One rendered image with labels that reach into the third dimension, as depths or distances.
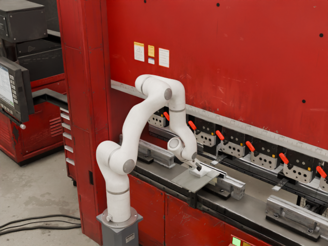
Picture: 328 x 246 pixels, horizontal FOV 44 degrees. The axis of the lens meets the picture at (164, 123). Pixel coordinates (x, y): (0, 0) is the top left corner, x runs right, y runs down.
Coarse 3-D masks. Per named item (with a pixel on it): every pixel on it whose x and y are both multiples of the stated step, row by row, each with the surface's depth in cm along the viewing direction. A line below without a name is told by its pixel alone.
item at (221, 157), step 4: (220, 148) 279; (220, 152) 277; (224, 152) 275; (220, 156) 273; (224, 156) 273; (228, 156) 273; (232, 156) 271; (216, 160) 269; (220, 160) 269; (232, 160) 272; (212, 164) 265
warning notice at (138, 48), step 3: (135, 42) 263; (135, 45) 264; (138, 45) 262; (141, 45) 261; (135, 48) 265; (138, 48) 263; (141, 48) 261; (135, 51) 266; (138, 51) 264; (141, 51) 262; (135, 54) 267; (138, 54) 265; (141, 54) 263; (135, 57) 268; (138, 57) 266; (141, 57) 264; (141, 60) 265
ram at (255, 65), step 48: (144, 0) 246; (192, 0) 224; (240, 0) 205; (288, 0) 189; (144, 48) 260; (192, 48) 235; (240, 48) 214; (288, 48) 197; (144, 96) 274; (192, 96) 247; (240, 96) 224; (288, 96) 205; (288, 144) 214
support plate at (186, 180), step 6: (192, 168) 261; (180, 174) 255; (186, 174) 255; (210, 174) 255; (216, 174) 255; (174, 180) 249; (180, 180) 249; (186, 180) 249; (192, 180) 249; (198, 180) 249; (204, 180) 249; (210, 180) 249; (186, 186) 243; (192, 186) 243; (198, 186) 243
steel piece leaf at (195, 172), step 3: (189, 171) 255; (192, 171) 254; (195, 171) 257; (198, 171) 257; (201, 171) 257; (204, 171) 257; (207, 171) 257; (192, 174) 254; (195, 174) 253; (198, 174) 251; (201, 174) 254; (204, 174) 254
